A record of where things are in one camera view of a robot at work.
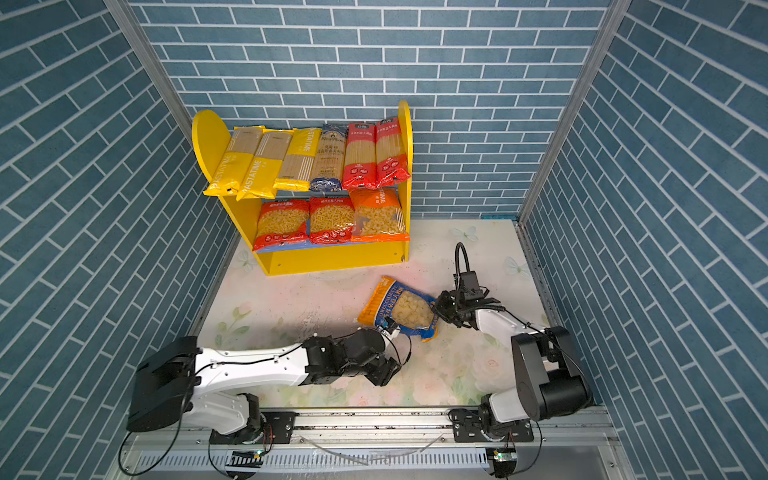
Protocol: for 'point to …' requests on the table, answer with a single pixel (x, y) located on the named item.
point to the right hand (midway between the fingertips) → (430, 304)
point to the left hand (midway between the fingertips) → (395, 366)
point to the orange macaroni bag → (379, 216)
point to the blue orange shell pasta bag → (411, 310)
